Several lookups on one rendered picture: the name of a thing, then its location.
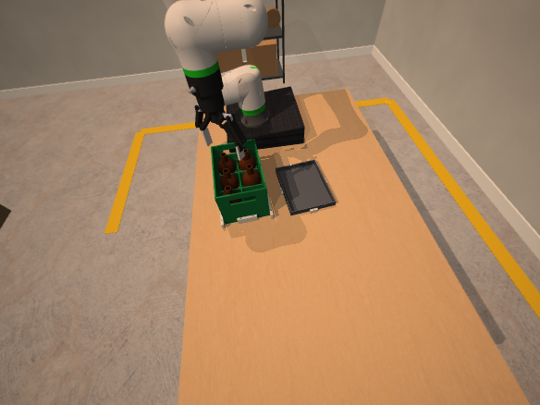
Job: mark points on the green bottle crate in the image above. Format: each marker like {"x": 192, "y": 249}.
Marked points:
{"x": 254, "y": 198}

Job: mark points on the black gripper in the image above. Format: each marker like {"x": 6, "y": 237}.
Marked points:
{"x": 216, "y": 104}

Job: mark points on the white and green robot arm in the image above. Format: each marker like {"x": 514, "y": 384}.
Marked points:
{"x": 200, "y": 29}

